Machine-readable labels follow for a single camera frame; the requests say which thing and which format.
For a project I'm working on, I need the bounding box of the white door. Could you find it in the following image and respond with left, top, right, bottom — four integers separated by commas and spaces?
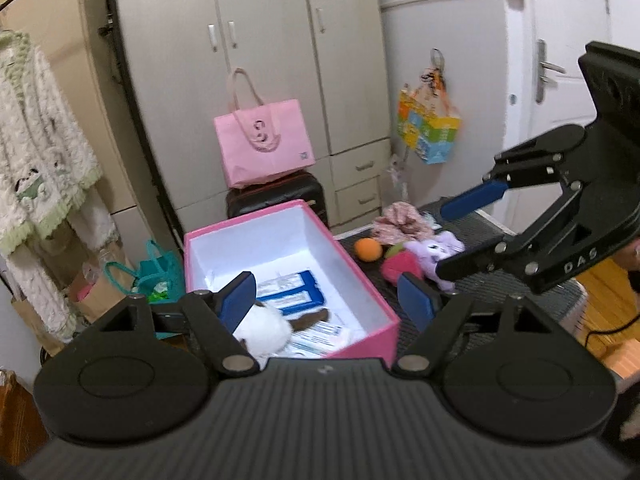
500, 0, 640, 241

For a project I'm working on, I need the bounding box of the blue wipes packet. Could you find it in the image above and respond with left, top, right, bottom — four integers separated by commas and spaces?
255, 270, 326, 317

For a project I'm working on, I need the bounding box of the black bubble mat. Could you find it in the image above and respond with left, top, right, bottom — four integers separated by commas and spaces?
332, 197, 591, 361

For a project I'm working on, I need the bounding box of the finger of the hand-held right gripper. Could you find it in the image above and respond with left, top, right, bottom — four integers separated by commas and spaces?
434, 185, 591, 283
441, 125, 596, 222

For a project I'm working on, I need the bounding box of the colourful printed gift bag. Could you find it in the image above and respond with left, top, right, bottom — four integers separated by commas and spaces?
396, 49, 463, 166

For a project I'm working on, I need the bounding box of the orange ball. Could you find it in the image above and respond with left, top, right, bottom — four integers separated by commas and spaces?
355, 237, 383, 262

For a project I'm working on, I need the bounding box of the wooden nightstand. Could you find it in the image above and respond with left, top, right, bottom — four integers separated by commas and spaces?
0, 367, 51, 466

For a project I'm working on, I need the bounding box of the pink floral cloth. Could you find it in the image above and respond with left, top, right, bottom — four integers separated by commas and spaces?
371, 201, 443, 246

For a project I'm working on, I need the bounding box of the black cable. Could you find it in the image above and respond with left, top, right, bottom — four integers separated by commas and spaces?
582, 305, 640, 348

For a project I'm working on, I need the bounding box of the black suitcase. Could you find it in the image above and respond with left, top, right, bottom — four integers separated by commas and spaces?
225, 170, 330, 228

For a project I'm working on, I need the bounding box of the black white fleece clothing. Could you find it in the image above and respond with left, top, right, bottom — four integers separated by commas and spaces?
602, 380, 640, 456

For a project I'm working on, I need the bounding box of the pink strawberry plush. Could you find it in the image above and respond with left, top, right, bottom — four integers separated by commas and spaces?
380, 245, 423, 288

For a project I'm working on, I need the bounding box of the metal door handle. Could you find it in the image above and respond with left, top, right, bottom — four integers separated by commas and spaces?
534, 39, 568, 103

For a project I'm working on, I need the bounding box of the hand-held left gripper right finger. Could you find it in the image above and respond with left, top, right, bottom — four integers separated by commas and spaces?
392, 272, 556, 376

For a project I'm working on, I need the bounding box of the white plush toy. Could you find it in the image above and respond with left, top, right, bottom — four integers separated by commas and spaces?
232, 300, 333, 361

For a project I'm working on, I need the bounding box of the pink cardboard box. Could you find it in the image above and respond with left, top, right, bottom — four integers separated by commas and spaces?
182, 199, 401, 368

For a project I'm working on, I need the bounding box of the white wipes packet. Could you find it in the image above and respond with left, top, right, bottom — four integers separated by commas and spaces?
287, 322, 368, 358

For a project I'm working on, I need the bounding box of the beige wardrobe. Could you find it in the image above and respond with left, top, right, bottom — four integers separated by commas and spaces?
75, 0, 393, 241

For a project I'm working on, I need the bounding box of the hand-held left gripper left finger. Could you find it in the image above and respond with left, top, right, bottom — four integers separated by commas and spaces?
92, 271, 261, 376

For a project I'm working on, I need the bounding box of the teal gift bag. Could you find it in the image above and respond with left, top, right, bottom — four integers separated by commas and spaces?
132, 239, 187, 305

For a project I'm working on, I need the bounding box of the brown paper bag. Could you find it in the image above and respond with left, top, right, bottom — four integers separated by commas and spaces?
65, 260, 138, 323
10, 295, 68, 356

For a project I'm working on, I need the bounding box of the pink tote bag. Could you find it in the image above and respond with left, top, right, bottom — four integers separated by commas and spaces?
214, 67, 317, 189

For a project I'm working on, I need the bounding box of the purple plush toy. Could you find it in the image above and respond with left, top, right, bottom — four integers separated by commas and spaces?
405, 231, 466, 292

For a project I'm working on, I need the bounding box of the cream fleece pajamas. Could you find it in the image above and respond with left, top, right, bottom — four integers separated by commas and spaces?
0, 30, 121, 341

